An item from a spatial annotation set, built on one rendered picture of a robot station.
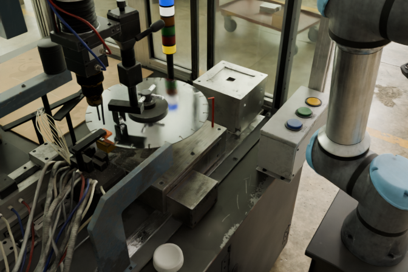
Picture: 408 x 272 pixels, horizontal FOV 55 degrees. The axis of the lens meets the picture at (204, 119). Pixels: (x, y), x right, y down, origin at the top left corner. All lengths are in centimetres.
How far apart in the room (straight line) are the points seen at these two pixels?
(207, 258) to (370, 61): 56
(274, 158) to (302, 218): 98
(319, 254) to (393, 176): 26
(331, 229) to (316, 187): 117
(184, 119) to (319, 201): 128
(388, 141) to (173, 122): 188
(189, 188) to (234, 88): 39
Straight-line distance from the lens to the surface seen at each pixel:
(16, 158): 120
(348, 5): 71
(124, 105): 98
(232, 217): 105
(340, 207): 113
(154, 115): 103
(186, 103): 108
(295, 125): 110
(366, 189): 93
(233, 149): 122
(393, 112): 298
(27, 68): 181
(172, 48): 129
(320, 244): 104
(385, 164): 93
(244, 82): 128
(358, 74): 80
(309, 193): 219
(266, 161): 114
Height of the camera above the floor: 156
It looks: 36 degrees down
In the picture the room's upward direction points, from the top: straight up
